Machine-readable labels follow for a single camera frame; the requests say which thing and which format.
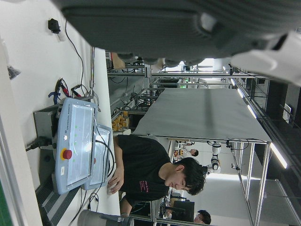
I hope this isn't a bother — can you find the light grey computer mouse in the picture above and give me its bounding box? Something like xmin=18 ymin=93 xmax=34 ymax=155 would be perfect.
xmin=107 ymin=183 xmax=120 ymax=195

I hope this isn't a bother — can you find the black and white adapter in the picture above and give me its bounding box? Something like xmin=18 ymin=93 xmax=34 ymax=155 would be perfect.
xmin=48 ymin=18 xmax=66 ymax=42

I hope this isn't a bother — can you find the red black clip lead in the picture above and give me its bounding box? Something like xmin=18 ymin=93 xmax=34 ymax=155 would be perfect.
xmin=70 ymin=84 xmax=83 ymax=97
xmin=55 ymin=77 xmax=71 ymax=97

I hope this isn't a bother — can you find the finned grey metal box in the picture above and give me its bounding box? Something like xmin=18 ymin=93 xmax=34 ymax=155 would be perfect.
xmin=35 ymin=181 xmax=83 ymax=226

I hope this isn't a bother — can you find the rack of yellow boxes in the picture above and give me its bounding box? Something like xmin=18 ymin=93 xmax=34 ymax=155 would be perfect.
xmin=111 ymin=110 xmax=130 ymax=131

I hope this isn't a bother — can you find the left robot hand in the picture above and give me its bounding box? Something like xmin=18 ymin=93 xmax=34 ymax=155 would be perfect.
xmin=50 ymin=0 xmax=301 ymax=87

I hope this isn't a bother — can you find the grey water bottle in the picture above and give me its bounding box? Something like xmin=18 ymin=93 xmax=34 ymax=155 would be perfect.
xmin=77 ymin=209 xmax=135 ymax=226

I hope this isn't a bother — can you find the grey-blue teach pendant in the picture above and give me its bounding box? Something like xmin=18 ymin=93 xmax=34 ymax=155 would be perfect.
xmin=82 ymin=123 xmax=114 ymax=190
xmin=54 ymin=97 xmax=98 ymax=195

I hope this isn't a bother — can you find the thin black cable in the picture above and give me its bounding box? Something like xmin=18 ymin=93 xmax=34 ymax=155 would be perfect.
xmin=63 ymin=18 xmax=83 ymax=95

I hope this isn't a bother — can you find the black background monitor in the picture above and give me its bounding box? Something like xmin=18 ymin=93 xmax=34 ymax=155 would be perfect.
xmin=173 ymin=200 xmax=195 ymax=222

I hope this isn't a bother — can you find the thick black pendant cable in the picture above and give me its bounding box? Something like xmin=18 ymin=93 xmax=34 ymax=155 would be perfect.
xmin=94 ymin=138 xmax=116 ymax=189

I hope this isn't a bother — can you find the person with glasses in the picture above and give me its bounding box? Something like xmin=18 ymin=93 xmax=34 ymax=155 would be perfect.
xmin=194 ymin=209 xmax=212 ymax=226

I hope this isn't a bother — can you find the gray covered table frame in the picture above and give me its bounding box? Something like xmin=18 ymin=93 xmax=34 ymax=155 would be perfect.
xmin=145 ymin=133 xmax=271 ymax=226

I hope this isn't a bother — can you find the blue tape piece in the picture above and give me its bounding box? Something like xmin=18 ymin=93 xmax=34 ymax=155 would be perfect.
xmin=48 ymin=91 xmax=62 ymax=105

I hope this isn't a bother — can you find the black power plug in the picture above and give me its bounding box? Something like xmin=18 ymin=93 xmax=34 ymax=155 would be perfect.
xmin=25 ymin=136 xmax=54 ymax=152

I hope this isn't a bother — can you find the brown cardboard box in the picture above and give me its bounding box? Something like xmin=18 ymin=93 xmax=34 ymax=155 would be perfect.
xmin=112 ymin=53 xmax=126 ymax=69

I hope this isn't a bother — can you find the long metal rod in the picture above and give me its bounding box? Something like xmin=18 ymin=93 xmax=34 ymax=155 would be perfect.
xmin=89 ymin=47 xmax=102 ymax=113

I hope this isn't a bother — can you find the dark grey metal box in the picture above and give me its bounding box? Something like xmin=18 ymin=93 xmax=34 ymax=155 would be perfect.
xmin=32 ymin=103 xmax=64 ymax=189

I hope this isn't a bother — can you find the person in black t-shirt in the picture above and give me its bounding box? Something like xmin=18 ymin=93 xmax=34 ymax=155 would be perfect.
xmin=107 ymin=134 xmax=207 ymax=217

